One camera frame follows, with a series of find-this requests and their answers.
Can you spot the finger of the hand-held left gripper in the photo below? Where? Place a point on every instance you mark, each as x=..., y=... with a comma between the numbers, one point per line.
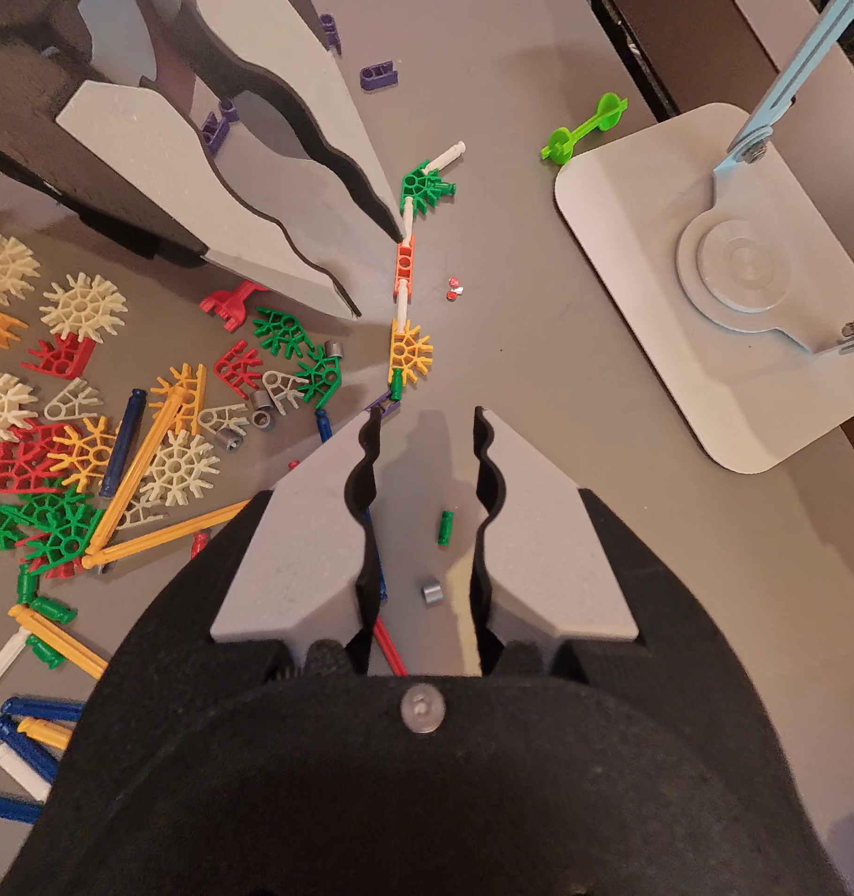
x=294, y=56
x=168, y=175

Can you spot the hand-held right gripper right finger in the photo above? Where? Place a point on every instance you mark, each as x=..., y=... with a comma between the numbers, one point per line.
x=553, y=560

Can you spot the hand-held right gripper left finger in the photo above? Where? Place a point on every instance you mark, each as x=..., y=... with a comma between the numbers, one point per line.
x=294, y=560

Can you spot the purple toy clip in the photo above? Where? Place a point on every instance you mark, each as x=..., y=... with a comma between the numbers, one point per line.
x=331, y=31
x=378, y=75
x=220, y=126
x=381, y=404

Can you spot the orange toy brick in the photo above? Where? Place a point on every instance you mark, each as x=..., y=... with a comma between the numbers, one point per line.
x=404, y=264

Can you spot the yellow toy connector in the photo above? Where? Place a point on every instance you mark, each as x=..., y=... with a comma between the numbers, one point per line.
x=409, y=350

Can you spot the grey toy spacer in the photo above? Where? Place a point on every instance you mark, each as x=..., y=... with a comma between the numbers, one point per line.
x=334, y=348
x=432, y=590

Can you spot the red long toy rod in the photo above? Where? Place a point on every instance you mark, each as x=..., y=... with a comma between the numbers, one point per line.
x=388, y=647

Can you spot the red toy spool piece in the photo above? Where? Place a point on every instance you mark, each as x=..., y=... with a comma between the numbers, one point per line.
x=227, y=301

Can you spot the blue toy rod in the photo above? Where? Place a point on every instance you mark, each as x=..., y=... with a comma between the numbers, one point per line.
x=323, y=423

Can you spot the pile of colourful toy connectors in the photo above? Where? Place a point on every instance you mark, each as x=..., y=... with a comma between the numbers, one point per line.
x=84, y=308

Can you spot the heap of mixed toy rods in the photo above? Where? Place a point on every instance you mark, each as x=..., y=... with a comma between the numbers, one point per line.
x=56, y=640

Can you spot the red and white small bit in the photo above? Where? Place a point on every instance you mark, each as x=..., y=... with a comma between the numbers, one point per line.
x=455, y=288

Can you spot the lime green toy spool piece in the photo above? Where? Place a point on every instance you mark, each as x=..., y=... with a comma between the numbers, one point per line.
x=581, y=133

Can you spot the white stand base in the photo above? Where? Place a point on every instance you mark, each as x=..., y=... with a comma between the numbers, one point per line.
x=644, y=245

